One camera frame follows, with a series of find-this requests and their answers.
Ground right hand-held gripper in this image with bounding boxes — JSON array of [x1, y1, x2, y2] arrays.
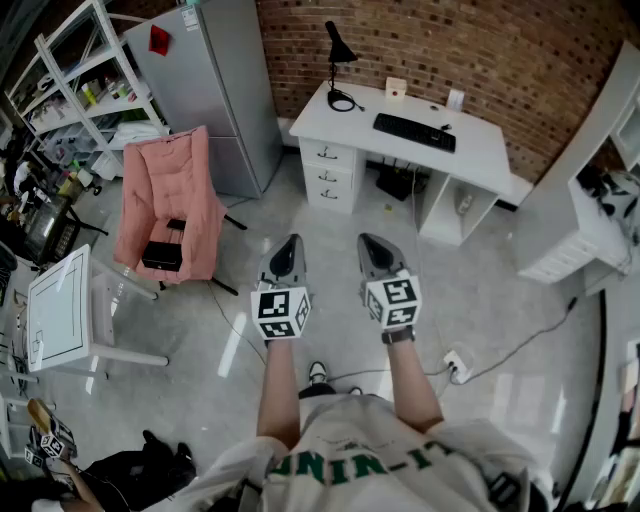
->
[[357, 232, 424, 331]]

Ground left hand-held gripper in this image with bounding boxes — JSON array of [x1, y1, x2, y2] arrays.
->
[[250, 233, 312, 342]]

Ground person's right forearm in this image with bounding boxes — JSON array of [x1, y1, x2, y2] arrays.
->
[[385, 339, 446, 435]]

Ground another person's forearm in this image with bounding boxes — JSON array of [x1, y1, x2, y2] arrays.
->
[[49, 459, 107, 512]]

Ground person's left forearm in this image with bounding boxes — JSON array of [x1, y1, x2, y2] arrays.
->
[[256, 339, 305, 451]]

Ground white desk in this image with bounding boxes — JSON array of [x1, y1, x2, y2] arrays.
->
[[288, 79, 534, 247]]

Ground black desk lamp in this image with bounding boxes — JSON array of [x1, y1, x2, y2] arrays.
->
[[324, 20, 367, 114]]

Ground black router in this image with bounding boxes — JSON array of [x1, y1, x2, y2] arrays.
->
[[375, 157, 419, 203]]

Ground black wristwatch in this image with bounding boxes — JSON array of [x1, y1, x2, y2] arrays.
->
[[381, 325, 417, 346]]

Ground black box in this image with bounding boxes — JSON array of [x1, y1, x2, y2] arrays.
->
[[140, 240, 183, 273]]

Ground white power strip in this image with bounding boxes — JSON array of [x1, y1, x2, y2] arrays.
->
[[443, 349, 474, 386]]

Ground black keyboard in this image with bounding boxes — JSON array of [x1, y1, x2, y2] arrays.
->
[[372, 112, 458, 155]]

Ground black trousers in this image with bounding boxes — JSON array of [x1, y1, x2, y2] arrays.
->
[[298, 382, 337, 401]]

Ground pink folding chair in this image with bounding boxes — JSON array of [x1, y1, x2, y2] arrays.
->
[[112, 124, 249, 298]]

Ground white cabinet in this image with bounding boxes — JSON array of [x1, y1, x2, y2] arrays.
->
[[516, 39, 640, 297]]

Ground silver refrigerator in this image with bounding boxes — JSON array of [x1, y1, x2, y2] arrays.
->
[[123, 0, 285, 201]]

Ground white shirt with green print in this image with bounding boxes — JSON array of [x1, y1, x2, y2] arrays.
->
[[164, 392, 551, 512]]

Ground white folded cloth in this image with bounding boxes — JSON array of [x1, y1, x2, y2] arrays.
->
[[113, 119, 172, 149]]

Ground small white table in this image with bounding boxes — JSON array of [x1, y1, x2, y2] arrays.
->
[[25, 243, 171, 382]]

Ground white metal shelf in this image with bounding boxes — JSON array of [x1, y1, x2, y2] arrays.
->
[[3, 0, 167, 182]]

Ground red fridge sticker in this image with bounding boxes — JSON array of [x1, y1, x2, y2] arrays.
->
[[148, 24, 172, 57]]

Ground thin floor cable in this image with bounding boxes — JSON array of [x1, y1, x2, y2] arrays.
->
[[206, 279, 269, 367]]

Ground grey power cable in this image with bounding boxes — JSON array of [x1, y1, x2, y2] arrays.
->
[[424, 297, 579, 387]]

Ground black wire cart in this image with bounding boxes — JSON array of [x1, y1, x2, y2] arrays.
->
[[21, 192, 109, 267]]

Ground black floor rail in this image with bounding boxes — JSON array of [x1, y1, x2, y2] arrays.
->
[[553, 288, 609, 507]]

